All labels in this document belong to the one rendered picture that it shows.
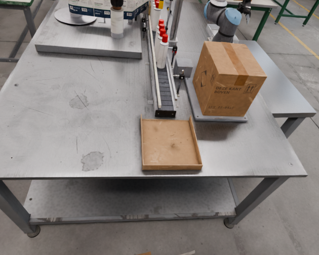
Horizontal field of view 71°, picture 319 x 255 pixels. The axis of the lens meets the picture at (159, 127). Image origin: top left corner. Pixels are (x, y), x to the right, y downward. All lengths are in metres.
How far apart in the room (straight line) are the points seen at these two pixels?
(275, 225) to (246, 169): 1.03
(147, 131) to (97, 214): 0.69
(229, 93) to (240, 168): 0.36
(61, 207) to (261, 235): 1.43
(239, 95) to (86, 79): 0.86
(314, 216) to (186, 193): 1.14
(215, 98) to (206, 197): 0.78
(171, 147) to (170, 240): 0.86
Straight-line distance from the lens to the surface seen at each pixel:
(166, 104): 1.17
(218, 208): 1.67
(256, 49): 2.11
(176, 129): 1.12
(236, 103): 1.22
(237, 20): 1.68
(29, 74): 1.50
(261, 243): 1.97
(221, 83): 1.09
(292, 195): 2.32
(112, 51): 1.58
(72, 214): 1.57
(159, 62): 1.41
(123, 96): 1.27
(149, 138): 1.06
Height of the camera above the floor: 1.66
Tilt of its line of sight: 48 degrees down
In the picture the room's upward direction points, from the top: 11 degrees clockwise
